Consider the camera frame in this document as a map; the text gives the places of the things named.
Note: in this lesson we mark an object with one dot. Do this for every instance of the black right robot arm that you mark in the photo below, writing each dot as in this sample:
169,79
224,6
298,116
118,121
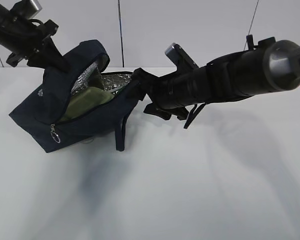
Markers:
268,66

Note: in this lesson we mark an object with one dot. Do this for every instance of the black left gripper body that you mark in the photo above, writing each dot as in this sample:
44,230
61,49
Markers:
24,35

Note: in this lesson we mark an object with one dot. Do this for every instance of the navy blue lunch bag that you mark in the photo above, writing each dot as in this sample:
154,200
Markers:
40,112

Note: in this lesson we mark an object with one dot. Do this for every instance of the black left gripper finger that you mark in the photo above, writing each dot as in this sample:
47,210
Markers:
47,55

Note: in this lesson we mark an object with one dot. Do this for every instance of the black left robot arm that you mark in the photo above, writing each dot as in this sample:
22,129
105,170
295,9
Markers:
6,14

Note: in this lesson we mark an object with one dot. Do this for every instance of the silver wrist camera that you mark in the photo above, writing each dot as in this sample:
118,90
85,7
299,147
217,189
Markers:
179,57
26,8

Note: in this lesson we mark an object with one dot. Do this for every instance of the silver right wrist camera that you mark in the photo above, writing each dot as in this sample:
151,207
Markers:
179,57

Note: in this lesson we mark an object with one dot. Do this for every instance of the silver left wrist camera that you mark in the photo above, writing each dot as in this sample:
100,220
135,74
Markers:
26,8

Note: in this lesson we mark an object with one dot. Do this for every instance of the green lid glass food container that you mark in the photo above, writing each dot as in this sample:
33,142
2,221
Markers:
84,101

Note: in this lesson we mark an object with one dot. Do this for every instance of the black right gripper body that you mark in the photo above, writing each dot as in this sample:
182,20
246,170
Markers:
156,90

